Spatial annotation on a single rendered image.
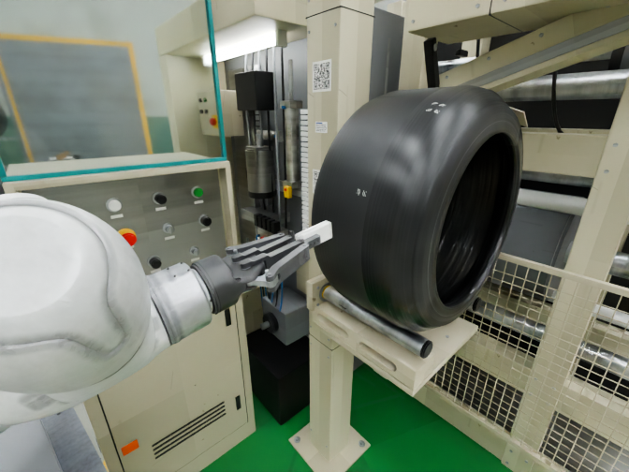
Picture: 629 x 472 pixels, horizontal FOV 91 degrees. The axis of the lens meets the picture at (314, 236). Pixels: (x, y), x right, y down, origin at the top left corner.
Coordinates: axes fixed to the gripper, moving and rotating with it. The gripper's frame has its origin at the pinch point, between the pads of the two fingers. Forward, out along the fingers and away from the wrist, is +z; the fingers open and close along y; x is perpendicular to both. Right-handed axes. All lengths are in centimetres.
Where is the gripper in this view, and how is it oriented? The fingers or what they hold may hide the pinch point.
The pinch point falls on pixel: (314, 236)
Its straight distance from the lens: 52.2
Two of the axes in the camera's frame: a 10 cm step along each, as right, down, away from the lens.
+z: 7.5, -3.6, 5.6
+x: 0.9, 8.9, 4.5
